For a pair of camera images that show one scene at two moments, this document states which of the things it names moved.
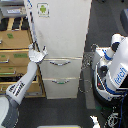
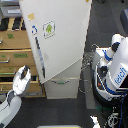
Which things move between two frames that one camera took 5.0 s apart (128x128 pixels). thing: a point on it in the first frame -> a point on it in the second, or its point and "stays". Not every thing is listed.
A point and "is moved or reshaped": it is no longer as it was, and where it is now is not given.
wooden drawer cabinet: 15,41 stays
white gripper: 34,56 -> 21,80
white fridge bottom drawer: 61,87 stays
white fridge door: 59,26 is moved or reshaped
